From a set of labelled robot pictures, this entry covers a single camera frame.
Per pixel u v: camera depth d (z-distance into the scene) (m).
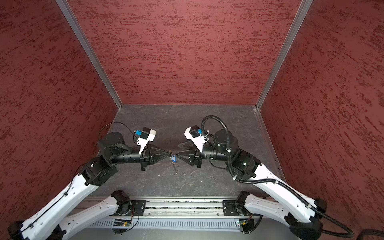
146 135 0.48
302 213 0.39
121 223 0.72
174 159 0.58
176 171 0.83
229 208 0.74
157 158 0.55
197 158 0.48
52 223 0.40
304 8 0.71
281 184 0.42
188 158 0.50
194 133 0.47
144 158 0.48
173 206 0.76
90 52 0.88
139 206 0.75
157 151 0.52
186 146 0.57
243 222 0.72
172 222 0.71
